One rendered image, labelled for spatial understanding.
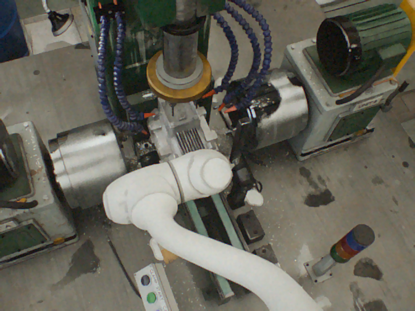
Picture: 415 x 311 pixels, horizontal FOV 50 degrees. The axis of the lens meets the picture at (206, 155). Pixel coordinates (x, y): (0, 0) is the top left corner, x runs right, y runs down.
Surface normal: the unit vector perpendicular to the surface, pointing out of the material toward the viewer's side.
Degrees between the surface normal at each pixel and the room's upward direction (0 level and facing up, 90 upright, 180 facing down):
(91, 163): 25
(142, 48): 90
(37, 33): 0
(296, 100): 32
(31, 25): 0
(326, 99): 0
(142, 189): 17
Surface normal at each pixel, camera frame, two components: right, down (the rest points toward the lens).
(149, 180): -0.02, -0.68
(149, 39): 0.38, 0.83
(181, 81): 0.07, -0.46
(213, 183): 0.29, 0.22
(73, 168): 0.22, -0.07
